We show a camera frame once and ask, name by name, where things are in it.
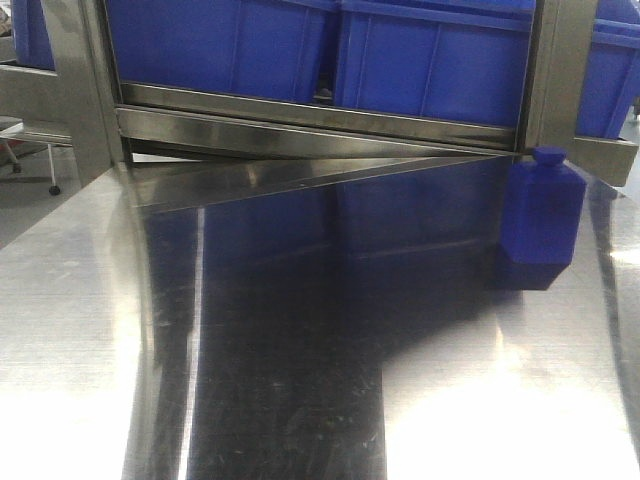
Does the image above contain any blue bin far right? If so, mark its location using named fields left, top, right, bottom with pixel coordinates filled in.
left=576, top=1, right=639, bottom=139

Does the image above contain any blue bin centre right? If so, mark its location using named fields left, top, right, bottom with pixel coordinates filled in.
left=333, top=1, right=535, bottom=128

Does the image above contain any blue bin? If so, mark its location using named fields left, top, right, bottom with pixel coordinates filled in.
left=333, top=1, right=535, bottom=128
left=10, top=0, right=55, bottom=71
left=576, top=1, right=639, bottom=139
left=106, top=1, right=338, bottom=103

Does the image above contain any stainless steel shelf frame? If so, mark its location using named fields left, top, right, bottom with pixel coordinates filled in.
left=1, top=1, right=638, bottom=186

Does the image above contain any blue bin centre left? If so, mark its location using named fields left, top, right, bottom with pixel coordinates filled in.
left=106, top=1, right=338, bottom=103

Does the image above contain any blue bin far left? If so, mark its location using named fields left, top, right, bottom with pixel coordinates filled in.
left=10, top=0, right=55, bottom=71

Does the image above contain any white rolling cart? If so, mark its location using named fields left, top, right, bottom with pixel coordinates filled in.
left=1, top=116, right=72, bottom=197

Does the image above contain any right blue bottle part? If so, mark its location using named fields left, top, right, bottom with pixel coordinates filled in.
left=500, top=146, right=586, bottom=265

